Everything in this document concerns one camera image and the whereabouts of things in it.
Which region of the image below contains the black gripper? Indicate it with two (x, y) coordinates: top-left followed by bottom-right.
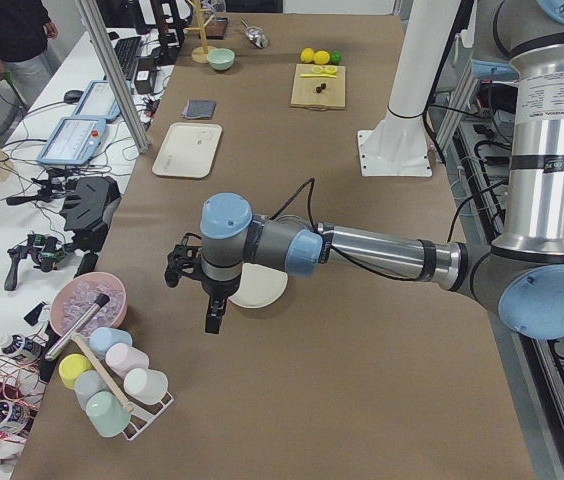
(201, 271), (240, 334)

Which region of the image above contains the white round plate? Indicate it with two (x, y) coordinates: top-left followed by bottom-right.
(229, 263), (288, 309)

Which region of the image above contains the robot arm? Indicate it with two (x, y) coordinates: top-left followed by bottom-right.
(194, 1), (564, 340)

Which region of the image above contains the cream rabbit tray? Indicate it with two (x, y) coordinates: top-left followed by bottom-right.
(152, 122), (222, 179)

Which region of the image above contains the white cup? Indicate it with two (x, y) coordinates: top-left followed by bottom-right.
(124, 368), (169, 405)

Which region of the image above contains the pink cup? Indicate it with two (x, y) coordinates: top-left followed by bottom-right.
(105, 342), (150, 378)

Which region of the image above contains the metal muddler tool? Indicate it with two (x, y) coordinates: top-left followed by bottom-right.
(44, 293), (110, 361)

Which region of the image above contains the blue cup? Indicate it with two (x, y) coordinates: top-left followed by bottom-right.
(88, 327), (133, 359)

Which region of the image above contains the white cup rack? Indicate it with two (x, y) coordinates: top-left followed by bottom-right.
(61, 333), (175, 442)

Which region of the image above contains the pink bowl with ice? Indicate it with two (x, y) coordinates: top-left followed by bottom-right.
(50, 272), (127, 337)

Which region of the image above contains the grey cup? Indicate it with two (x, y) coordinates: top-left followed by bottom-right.
(74, 370), (109, 410)

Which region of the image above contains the mint green cup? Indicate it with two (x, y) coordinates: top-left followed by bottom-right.
(85, 391), (131, 438)

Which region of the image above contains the yellow cup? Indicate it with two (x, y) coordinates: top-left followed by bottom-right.
(59, 353), (93, 390)

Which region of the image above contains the grey folded cloth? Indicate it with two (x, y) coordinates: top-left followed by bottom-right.
(182, 99), (216, 120)

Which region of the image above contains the blue teach pendant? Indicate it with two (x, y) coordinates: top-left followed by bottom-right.
(37, 116), (107, 167)
(73, 80), (120, 122)

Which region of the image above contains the wooden cutting board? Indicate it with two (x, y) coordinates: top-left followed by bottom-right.
(290, 64), (346, 110)

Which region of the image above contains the yellow plastic knife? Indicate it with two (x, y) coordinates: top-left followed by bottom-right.
(299, 73), (338, 79)

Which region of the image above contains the mint green bowl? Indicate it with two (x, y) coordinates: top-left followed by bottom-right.
(206, 48), (235, 72)

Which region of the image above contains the wooden mug tree stand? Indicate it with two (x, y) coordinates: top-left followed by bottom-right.
(185, 0), (225, 64)

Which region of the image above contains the yellow lemon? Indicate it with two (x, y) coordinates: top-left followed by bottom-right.
(300, 48), (315, 63)
(312, 50), (331, 65)

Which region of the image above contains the black keyboard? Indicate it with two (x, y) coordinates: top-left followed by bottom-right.
(114, 36), (142, 80)

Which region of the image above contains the metal scoop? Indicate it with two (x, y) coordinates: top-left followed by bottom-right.
(240, 18), (270, 49)

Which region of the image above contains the green lime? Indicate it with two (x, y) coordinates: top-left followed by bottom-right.
(330, 50), (341, 65)

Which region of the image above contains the person in dark top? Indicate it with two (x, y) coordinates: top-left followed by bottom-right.
(0, 0), (58, 106)

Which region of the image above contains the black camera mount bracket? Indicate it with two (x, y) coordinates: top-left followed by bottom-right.
(164, 232), (203, 288)

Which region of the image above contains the white pillar mount base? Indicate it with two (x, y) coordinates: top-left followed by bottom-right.
(358, 0), (460, 177)

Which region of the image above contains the aluminium frame post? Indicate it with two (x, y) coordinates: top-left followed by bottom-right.
(76, 0), (149, 154)

